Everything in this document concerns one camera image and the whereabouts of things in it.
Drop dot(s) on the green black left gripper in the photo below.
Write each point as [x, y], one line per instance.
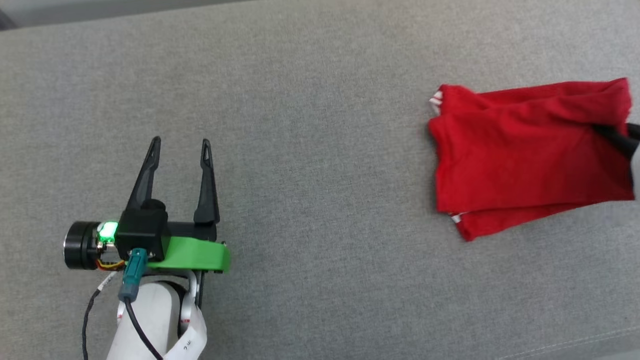
[195, 255]

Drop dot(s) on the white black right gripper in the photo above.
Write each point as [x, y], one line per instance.
[636, 172]

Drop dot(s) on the red garment with white sleeves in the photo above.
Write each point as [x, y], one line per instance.
[525, 150]

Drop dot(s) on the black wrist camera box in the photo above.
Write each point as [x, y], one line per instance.
[142, 232]

